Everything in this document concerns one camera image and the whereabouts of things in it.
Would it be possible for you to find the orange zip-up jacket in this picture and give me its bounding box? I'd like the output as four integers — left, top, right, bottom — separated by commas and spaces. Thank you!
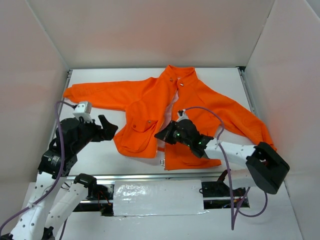
63, 65, 273, 159

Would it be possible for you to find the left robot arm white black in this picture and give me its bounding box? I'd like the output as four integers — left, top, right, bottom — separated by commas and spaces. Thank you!
0, 115, 118, 240

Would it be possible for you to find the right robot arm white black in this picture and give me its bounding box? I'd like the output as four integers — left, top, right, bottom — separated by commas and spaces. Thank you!
155, 119, 290, 196

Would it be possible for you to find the white foil-wrapped block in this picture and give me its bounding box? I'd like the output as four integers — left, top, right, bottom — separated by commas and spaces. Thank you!
113, 180, 206, 217

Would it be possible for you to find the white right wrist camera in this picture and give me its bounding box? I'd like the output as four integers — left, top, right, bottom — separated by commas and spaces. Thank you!
177, 109, 189, 122

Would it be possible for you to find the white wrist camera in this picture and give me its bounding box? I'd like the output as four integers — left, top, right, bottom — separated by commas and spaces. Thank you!
73, 101, 93, 123
177, 109, 189, 122

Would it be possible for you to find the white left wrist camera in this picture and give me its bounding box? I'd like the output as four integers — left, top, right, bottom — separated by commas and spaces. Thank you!
73, 101, 93, 123

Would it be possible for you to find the aluminium frame rail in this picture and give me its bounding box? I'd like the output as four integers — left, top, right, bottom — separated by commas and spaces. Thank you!
64, 67, 253, 180

